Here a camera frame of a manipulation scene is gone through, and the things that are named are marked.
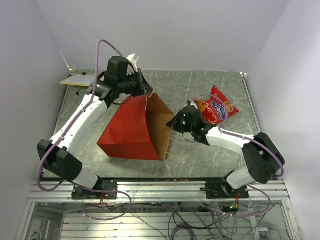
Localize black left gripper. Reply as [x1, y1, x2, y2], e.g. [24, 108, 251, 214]
[118, 68, 155, 98]

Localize red brown paper bag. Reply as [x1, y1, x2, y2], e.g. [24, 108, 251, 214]
[97, 93, 175, 161]

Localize orange red chips packet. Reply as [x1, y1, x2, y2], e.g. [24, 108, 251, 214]
[194, 99, 227, 125]

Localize red snack packet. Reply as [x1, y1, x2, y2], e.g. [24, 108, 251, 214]
[211, 85, 240, 116]

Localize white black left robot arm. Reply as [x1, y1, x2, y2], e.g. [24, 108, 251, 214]
[36, 53, 153, 199]

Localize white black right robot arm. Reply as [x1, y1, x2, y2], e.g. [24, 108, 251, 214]
[166, 105, 285, 198]

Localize white board yellow edge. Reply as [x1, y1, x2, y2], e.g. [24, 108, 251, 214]
[59, 74, 95, 87]

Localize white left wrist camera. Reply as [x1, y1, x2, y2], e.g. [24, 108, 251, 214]
[127, 52, 140, 72]

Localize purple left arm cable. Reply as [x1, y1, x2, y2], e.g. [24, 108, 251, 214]
[36, 39, 125, 193]

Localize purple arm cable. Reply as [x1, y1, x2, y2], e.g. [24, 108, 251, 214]
[188, 93, 286, 180]
[36, 39, 125, 193]

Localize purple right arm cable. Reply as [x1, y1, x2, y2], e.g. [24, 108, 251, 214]
[188, 93, 286, 180]

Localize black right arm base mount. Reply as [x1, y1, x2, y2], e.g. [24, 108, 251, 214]
[200, 177, 249, 199]

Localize aluminium frame rail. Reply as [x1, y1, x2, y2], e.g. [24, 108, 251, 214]
[27, 180, 290, 204]

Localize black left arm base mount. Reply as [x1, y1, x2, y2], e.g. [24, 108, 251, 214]
[71, 178, 118, 200]

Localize loose cables under frame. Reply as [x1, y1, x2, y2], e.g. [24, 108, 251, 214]
[82, 192, 276, 240]

